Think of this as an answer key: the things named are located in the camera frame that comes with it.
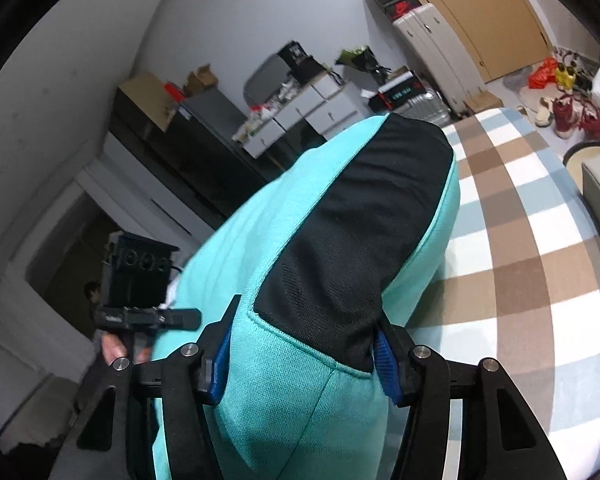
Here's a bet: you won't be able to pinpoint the grey rounded mirror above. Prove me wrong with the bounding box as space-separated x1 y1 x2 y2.
242 53 291 107

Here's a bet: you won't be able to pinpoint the teal fleece jacket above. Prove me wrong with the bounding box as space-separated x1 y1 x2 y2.
173 114 460 479

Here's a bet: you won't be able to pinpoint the wooden door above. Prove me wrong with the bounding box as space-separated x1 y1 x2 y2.
425 0 552 82

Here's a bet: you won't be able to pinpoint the small open cardboard box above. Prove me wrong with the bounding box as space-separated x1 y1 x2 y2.
183 64 219 96

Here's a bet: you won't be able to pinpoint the yellow shoes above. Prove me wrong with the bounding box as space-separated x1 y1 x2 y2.
554 63 577 94

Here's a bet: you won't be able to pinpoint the round beige stool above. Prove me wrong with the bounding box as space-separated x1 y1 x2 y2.
562 141 600 167

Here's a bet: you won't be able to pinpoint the silver flat suitcase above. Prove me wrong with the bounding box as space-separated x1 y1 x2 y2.
399 91 452 128

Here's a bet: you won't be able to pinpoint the white drawer desk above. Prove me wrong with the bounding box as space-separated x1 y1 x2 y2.
232 70 370 159

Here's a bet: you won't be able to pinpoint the beige upright suitcase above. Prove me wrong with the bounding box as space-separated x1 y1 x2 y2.
392 3 484 115

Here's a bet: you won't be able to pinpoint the person's left hand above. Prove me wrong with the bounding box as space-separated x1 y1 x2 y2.
100 332 155 366

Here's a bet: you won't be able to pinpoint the black flower bouquet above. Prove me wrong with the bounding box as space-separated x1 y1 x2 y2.
336 46 390 84

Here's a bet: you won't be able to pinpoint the checkered bed sheet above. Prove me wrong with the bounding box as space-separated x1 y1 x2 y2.
396 108 600 479

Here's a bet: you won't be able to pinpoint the black red shoe box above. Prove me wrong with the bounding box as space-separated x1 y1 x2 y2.
367 72 427 113

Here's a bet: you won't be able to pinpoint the large flat cardboard box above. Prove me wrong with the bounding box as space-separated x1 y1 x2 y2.
119 72 178 132

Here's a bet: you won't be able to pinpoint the black hat box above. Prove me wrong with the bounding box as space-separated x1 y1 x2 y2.
277 40 325 86

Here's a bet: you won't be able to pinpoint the red boots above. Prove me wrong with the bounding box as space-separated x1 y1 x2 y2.
552 94 600 141

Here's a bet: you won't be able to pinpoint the orange plastic bag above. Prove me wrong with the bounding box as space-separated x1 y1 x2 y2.
528 56 559 90

